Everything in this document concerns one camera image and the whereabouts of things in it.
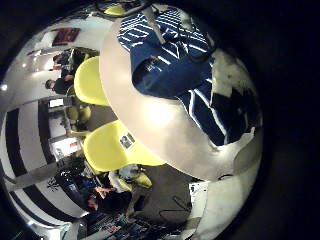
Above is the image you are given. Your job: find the navy white striped shirt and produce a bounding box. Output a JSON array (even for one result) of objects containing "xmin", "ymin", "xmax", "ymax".
[{"xmin": 116, "ymin": 7, "xmax": 258, "ymax": 148}]

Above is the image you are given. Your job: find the yellow chair with sticker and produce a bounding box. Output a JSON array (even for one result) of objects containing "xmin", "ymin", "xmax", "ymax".
[{"xmin": 83, "ymin": 119, "xmax": 166, "ymax": 173}]

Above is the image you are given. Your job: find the yellow plastic chair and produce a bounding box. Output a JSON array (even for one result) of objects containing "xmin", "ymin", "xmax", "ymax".
[{"xmin": 73, "ymin": 55, "xmax": 111, "ymax": 107}]

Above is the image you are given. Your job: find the person in dark jacket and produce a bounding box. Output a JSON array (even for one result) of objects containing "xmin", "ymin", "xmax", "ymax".
[{"xmin": 85, "ymin": 184, "xmax": 134, "ymax": 215}]

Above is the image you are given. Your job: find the seated person in dark clothes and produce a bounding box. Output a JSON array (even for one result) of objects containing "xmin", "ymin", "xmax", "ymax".
[{"xmin": 45, "ymin": 74, "xmax": 75, "ymax": 96}]

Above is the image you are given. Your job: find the red wall poster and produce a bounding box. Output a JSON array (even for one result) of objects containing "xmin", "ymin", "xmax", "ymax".
[{"xmin": 51, "ymin": 27, "xmax": 82, "ymax": 47}]

